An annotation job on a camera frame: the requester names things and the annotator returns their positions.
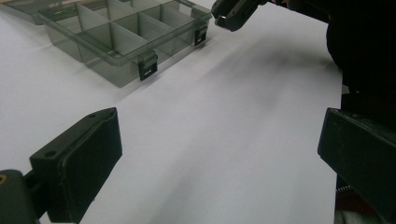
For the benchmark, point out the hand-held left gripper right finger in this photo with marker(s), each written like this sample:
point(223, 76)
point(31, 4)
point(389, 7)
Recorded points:
point(361, 152)

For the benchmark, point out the grey clear compartment box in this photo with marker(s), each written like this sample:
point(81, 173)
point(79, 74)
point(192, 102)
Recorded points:
point(124, 37)

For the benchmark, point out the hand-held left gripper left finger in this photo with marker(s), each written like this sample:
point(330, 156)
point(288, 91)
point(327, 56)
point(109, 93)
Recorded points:
point(77, 161)

